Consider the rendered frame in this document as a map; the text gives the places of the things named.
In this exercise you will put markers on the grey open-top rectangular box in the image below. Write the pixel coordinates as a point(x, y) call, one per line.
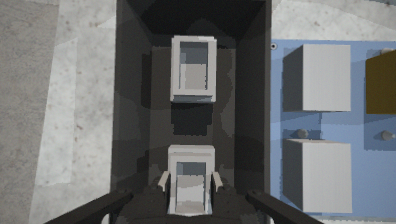
point(190, 167)
point(193, 69)

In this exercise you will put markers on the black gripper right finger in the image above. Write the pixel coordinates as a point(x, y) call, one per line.
point(250, 209)

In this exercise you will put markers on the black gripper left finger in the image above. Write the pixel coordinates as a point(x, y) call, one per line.
point(123, 206)

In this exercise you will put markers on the grey rectangular block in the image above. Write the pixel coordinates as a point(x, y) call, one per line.
point(317, 175)
point(317, 79)

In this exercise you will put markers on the yellow rectangular block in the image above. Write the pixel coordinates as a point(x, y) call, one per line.
point(381, 84)

